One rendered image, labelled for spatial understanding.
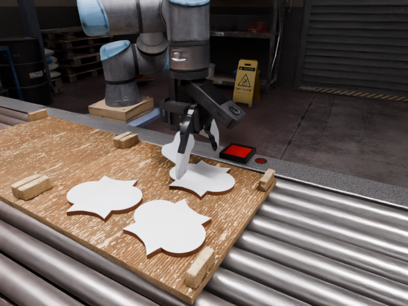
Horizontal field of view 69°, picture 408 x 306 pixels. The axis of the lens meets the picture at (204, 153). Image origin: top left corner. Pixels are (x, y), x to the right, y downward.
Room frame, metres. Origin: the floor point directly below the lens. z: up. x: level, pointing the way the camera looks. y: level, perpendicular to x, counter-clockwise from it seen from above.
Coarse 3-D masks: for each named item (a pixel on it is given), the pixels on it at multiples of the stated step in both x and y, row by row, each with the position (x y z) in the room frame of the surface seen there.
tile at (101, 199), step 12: (108, 180) 0.53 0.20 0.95; (120, 180) 0.53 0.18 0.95; (132, 180) 0.53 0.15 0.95; (72, 192) 0.49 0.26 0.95; (84, 192) 0.49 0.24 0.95; (96, 192) 0.49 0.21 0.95; (108, 192) 0.49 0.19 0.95; (120, 192) 0.49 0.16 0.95; (132, 192) 0.49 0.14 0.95; (72, 204) 0.46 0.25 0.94; (84, 204) 0.45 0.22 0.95; (96, 204) 0.45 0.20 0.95; (108, 204) 0.45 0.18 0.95; (120, 204) 0.45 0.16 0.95; (132, 204) 0.45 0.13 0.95; (96, 216) 0.43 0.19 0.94; (108, 216) 0.42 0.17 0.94
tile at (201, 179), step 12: (192, 168) 0.59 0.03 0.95; (204, 168) 0.59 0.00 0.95; (216, 168) 0.59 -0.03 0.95; (228, 168) 0.59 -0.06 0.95; (180, 180) 0.53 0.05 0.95; (192, 180) 0.53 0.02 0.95; (204, 180) 0.53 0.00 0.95; (216, 180) 0.53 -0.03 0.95; (228, 180) 0.53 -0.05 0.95; (192, 192) 0.50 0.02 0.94; (204, 192) 0.49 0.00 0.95; (216, 192) 0.49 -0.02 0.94; (228, 192) 0.50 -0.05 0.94
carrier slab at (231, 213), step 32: (128, 160) 0.64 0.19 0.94; (160, 160) 0.64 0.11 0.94; (192, 160) 0.64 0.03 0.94; (64, 192) 0.50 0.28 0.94; (160, 192) 0.50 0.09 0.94; (256, 192) 0.50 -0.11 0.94; (64, 224) 0.41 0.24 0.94; (96, 224) 0.41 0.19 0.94; (128, 224) 0.41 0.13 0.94; (224, 224) 0.41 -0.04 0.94; (128, 256) 0.33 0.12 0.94; (160, 256) 0.33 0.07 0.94; (192, 256) 0.33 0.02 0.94; (224, 256) 0.34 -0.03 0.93; (192, 288) 0.28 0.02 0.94
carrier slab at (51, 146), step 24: (48, 120) 0.93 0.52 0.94; (0, 144) 0.74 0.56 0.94; (24, 144) 0.74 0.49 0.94; (48, 144) 0.74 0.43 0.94; (72, 144) 0.74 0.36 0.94; (96, 144) 0.74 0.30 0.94; (0, 168) 0.60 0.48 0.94; (24, 168) 0.60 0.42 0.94; (48, 168) 0.60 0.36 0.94; (72, 168) 0.60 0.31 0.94; (0, 192) 0.50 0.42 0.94
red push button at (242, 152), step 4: (228, 148) 0.73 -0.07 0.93; (232, 148) 0.73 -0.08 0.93; (236, 148) 0.73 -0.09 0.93; (240, 148) 0.73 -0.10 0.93; (244, 148) 0.73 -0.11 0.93; (248, 148) 0.73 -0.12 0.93; (228, 152) 0.70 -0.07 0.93; (232, 152) 0.70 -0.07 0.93; (236, 152) 0.70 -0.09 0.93; (240, 152) 0.70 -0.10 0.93; (244, 152) 0.70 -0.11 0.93; (248, 152) 0.70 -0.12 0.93; (240, 156) 0.68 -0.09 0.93; (244, 156) 0.68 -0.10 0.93
